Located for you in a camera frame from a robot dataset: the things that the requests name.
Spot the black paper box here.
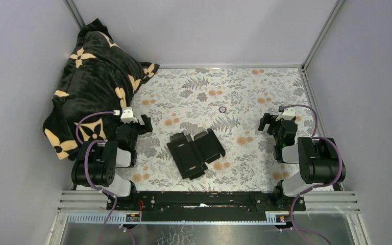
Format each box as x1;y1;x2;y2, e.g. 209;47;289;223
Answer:
167;129;226;180

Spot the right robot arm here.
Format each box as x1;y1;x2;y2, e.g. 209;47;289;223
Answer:
258;112;346;210

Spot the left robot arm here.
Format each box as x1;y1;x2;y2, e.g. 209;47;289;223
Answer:
71;109;153;210

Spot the black floral blanket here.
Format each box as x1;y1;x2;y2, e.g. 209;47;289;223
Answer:
42;19;160;160

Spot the floral tablecloth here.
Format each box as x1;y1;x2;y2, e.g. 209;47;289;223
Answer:
117;68;314;191

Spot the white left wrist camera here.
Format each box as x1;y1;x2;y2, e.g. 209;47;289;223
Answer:
119;107;138;124

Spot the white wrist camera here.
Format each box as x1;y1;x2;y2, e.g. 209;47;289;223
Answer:
276;106;296;121
119;107;138;124

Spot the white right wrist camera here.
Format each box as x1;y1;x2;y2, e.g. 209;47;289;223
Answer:
276;106;296;121

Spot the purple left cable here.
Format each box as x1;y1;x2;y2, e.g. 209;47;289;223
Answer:
74;110;137;245

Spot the purple cable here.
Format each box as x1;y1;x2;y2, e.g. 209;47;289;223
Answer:
74;110;137;245
280;104;346;245

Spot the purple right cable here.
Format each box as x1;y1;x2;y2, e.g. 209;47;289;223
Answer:
280;104;346;245

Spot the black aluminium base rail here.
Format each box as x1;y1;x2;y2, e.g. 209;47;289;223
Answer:
58;190;360;225

